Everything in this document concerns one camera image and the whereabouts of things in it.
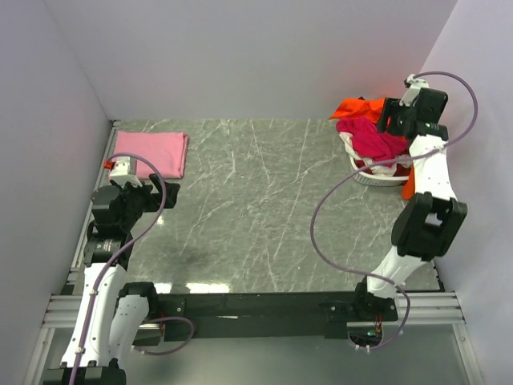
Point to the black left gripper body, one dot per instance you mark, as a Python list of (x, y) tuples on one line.
[(138, 200)]

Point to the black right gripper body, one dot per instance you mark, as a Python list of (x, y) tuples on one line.
[(399, 115)]

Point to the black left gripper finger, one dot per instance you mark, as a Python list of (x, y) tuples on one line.
[(172, 190), (159, 192)]

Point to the orange t shirt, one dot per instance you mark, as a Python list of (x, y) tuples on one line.
[(354, 108)]

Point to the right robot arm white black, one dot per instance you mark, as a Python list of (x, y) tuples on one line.
[(433, 216)]

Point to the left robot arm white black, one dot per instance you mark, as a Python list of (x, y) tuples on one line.
[(111, 310)]

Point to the folded pink t shirt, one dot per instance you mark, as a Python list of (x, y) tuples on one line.
[(166, 150)]

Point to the magenta t shirt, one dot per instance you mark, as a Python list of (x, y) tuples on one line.
[(362, 138)]

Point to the white laundry basket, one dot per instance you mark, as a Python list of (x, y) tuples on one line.
[(369, 178)]

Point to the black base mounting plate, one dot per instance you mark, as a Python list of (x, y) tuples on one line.
[(230, 315)]

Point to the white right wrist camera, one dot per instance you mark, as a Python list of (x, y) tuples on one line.
[(413, 87)]

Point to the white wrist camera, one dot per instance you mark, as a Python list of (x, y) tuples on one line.
[(413, 87), (123, 172)]

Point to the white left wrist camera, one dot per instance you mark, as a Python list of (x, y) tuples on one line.
[(123, 172)]

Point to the aluminium frame rail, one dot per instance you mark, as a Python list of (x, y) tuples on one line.
[(426, 309)]

